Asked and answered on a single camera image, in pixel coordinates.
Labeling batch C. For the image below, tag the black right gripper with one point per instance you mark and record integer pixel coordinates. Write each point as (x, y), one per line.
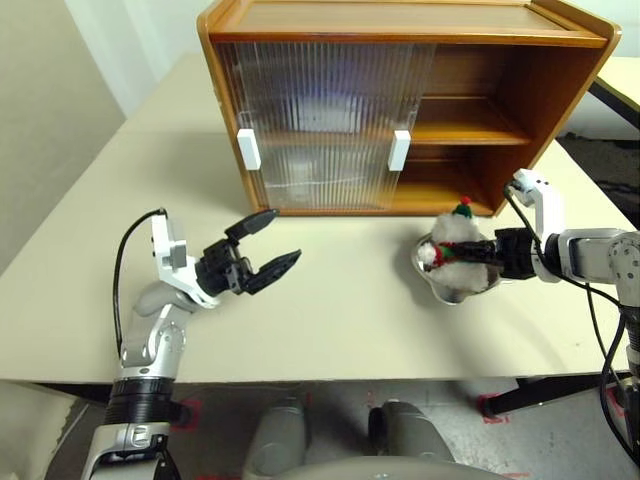
(515, 255)

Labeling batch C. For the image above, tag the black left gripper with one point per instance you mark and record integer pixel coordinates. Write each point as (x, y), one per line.
(222, 267)

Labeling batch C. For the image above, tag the white snowman plush toy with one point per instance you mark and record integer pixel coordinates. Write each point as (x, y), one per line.
(455, 230)

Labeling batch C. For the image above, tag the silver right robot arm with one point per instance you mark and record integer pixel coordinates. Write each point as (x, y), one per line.
(595, 250)

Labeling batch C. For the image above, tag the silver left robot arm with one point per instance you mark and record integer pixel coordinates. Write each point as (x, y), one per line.
(150, 345)

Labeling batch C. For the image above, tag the wooden cabinet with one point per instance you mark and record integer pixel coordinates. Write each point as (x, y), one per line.
(550, 100)

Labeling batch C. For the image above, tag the silver flower-shaped metal plate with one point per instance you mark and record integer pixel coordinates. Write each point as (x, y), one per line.
(450, 298)

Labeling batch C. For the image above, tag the ribbed glass sliding door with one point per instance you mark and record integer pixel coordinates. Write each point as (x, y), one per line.
(350, 170)
(229, 90)

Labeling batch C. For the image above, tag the black table leg bar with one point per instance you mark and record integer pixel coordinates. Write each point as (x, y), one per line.
(550, 392)

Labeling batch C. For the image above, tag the grey rounded shape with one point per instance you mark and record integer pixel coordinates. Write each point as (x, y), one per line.
(410, 430)
(277, 435)

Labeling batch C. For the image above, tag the beige side table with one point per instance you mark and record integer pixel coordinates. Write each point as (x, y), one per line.
(625, 80)

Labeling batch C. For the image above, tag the pale grey robot torso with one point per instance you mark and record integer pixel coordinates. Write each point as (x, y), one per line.
(380, 470)

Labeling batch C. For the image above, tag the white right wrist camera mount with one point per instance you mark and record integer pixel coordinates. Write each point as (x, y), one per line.
(547, 205)

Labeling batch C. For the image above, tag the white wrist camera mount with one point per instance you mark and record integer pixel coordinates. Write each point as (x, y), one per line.
(175, 260)
(547, 205)

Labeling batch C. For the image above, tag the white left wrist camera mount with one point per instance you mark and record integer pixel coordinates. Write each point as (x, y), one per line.
(175, 260)

